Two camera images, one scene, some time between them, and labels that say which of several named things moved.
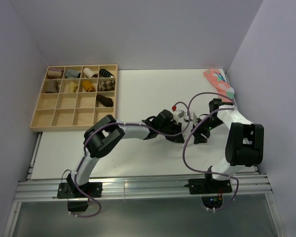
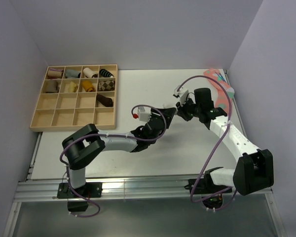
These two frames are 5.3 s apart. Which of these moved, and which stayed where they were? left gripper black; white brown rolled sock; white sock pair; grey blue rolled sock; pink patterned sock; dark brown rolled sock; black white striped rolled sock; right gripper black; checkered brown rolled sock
Moved: left gripper black; white sock pair; right gripper black
Stayed: pink patterned sock; black white striped rolled sock; checkered brown rolled sock; grey blue rolled sock; white brown rolled sock; dark brown rolled sock
